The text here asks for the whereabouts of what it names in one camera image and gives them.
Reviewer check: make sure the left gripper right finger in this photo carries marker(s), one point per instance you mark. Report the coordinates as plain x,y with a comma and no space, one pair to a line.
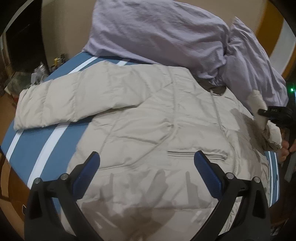
252,220

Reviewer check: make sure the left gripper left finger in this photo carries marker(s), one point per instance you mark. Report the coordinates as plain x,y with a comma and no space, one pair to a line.
52,211

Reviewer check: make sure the beige puffer jacket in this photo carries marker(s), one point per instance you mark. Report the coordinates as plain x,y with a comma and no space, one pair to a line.
147,122

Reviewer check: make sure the person's right hand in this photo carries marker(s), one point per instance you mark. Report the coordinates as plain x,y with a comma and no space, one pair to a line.
285,151

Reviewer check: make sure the blue white striped bed sheet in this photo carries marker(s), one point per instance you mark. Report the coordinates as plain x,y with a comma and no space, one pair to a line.
46,152

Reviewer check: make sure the lavender duvet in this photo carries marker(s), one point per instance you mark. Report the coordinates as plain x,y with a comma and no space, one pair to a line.
177,34

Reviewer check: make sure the clutter on bedside floor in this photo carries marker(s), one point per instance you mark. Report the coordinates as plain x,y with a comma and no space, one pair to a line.
41,72

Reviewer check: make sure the wooden bed frame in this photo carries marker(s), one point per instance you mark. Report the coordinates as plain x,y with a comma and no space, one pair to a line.
14,196

